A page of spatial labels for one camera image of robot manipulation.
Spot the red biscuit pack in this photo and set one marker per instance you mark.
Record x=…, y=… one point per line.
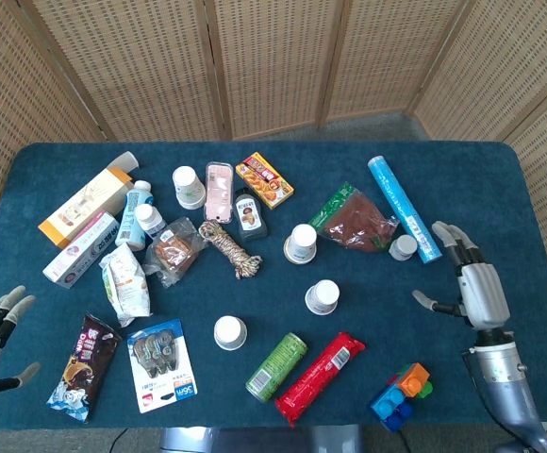
x=320, y=377

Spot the yellow curry box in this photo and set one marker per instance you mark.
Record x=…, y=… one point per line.
x=264, y=179

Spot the white snack bag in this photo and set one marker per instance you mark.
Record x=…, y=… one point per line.
x=125, y=283

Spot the white pink toothpaste box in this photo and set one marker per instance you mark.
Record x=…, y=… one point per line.
x=80, y=252

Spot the green drink can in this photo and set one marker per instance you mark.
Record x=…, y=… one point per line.
x=276, y=368

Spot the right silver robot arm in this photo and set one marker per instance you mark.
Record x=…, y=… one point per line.
x=504, y=373

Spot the blue wrapped roll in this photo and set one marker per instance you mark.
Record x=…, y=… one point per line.
x=403, y=207

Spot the blue felt table cover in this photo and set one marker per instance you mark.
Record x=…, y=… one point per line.
x=254, y=302

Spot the white pill bottle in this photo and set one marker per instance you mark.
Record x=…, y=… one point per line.
x=148, y=219

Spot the orange and cream long box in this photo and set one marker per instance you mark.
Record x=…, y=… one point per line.
x=85, y=203

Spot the white paper cup blue flower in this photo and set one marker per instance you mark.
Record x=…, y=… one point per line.
x=230, y=330

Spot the pink packaged item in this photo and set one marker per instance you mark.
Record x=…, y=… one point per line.
x=219, y=191

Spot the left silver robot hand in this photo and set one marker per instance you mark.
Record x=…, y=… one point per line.
x=9, y=311

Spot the correction tape blister card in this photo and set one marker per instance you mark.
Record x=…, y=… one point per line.
x=160, y=363

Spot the colourful toy building blocks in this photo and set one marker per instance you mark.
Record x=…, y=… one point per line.
x=396, y=398

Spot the light blue drink bottle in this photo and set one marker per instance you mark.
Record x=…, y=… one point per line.
x=129, y=222

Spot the white paper cup blue print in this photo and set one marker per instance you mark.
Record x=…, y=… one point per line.
x=302, y=238

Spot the brown powder bag green header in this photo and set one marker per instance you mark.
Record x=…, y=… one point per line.
x=356, y=222

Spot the white paper cup green print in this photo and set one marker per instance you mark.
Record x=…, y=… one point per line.
x=323, y=295

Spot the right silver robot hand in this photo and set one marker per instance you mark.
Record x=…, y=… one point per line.
x=483, y=297

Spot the brown ice cream wrapper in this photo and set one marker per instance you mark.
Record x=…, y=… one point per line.
x=85, y=363

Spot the grey robot torso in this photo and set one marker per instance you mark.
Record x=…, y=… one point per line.
x=254, y=441

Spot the bread in clear bag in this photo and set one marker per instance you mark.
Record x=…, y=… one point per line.
x=174, y=250

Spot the small white jar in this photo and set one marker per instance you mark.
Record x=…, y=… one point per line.
x=403, y=246

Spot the black mushroom sauce bottle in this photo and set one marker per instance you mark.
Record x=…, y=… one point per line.
x=250, y=214

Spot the woven bamboo folding screen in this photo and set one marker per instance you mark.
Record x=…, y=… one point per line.
x=273, y=61

